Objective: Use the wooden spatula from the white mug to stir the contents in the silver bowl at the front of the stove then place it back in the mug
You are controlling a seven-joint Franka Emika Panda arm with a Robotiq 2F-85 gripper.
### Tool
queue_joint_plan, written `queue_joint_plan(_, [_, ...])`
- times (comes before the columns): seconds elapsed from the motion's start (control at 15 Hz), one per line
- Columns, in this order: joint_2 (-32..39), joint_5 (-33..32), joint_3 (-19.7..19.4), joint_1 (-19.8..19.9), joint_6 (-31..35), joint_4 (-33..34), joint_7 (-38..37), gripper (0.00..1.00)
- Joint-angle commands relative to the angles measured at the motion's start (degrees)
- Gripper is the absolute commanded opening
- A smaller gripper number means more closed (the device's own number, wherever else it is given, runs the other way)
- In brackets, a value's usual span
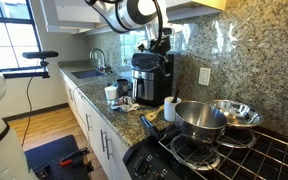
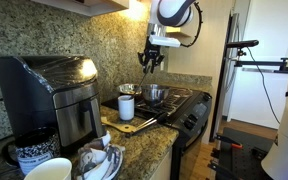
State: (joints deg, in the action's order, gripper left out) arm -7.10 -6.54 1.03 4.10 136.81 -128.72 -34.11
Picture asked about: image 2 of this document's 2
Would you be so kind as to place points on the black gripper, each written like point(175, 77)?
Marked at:
point(152, 53)

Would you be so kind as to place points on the deep stainless steel bowl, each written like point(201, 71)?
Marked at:
point(155, 94)

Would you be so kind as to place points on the shallow silver bowl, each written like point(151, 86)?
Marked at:
point(129, 89)

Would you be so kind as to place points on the white ceramic mug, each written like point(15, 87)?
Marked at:
point(126, 108)

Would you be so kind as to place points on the black kitchen stove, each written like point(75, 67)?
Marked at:
point(190, 113)

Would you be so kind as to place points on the light wooden spatula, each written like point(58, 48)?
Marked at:
point(119, 126)

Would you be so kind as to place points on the black patterned mug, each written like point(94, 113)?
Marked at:
point(37, 151)

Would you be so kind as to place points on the black kitchen tongs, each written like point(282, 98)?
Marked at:
point(149, 122)

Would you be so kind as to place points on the white upper cabinet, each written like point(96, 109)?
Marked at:
point(90, 6)

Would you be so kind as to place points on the white lower cabinets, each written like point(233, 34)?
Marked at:
point(162, 168)

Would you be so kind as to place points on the patterned kitchen cloth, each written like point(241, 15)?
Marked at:
point(97, 160)

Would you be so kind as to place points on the black steel air fryer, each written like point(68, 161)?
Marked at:
point(44, 100)

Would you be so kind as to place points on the black perforated robot cart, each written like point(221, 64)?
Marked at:
point(244, 160)

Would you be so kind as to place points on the white paper cup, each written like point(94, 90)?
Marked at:
point(52, 170)

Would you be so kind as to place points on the white wall outlet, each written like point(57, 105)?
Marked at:
point(162, 65)

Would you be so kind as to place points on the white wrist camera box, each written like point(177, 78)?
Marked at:
point(165, 41)

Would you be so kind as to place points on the black stereo camera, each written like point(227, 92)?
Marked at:
point(242, 43)

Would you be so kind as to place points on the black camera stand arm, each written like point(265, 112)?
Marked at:
point(260, 63)

